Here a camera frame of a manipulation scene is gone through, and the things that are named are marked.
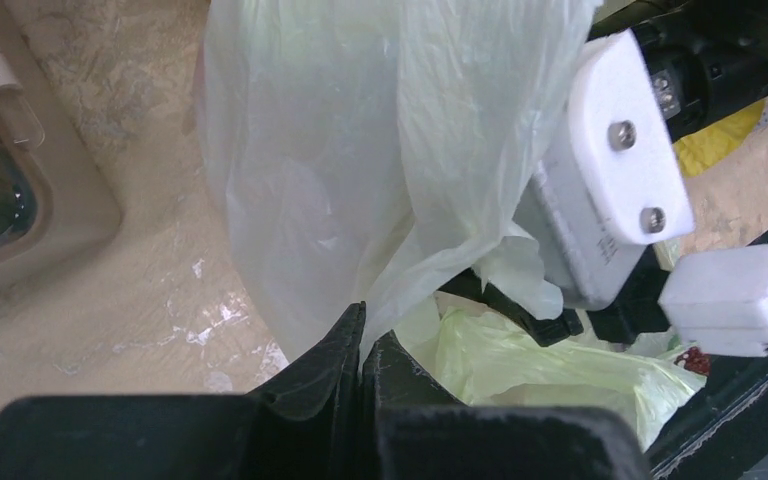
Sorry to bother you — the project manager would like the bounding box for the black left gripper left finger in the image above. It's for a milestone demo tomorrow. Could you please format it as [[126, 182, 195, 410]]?
[[0, 304, 366, 479]]

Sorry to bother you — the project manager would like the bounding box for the green plastic grocery bag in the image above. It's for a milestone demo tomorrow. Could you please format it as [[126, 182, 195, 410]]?
[[195, 1, 705, 446]]

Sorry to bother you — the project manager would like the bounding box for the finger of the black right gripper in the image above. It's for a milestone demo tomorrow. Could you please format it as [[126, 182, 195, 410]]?
[[438, 269, 584, 347]]

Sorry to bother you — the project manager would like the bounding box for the toy napa cabbage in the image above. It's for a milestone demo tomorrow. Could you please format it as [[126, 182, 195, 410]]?
[[673, 100, 766, 178]]

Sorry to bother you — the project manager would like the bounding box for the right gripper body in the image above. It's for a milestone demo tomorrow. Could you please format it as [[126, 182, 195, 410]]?
[[585, 0, 768, 346]]

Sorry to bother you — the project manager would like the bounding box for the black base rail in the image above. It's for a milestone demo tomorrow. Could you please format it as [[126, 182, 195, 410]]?
[[645, 198, 768, 480]]

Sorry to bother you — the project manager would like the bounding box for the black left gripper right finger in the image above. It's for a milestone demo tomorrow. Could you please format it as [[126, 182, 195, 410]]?
[[360, 333, 651, 479]]

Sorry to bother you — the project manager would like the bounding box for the translucent storage box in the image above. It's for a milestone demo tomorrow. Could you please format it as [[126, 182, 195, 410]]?
[[0, 1, 121, 289]]

